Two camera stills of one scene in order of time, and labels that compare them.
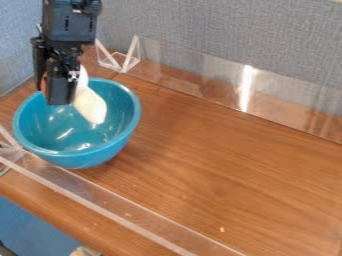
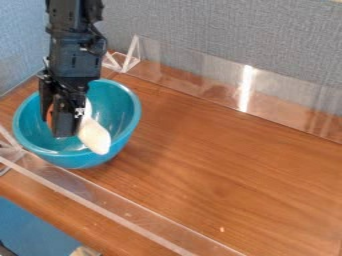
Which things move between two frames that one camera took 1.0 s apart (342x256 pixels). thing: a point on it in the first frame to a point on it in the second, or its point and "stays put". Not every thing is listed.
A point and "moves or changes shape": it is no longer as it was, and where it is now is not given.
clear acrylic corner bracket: (119, 61) stays put
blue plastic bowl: (64, 139) stays put
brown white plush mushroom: (86, 101) moves or changes shape
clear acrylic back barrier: (282, 77) stays put
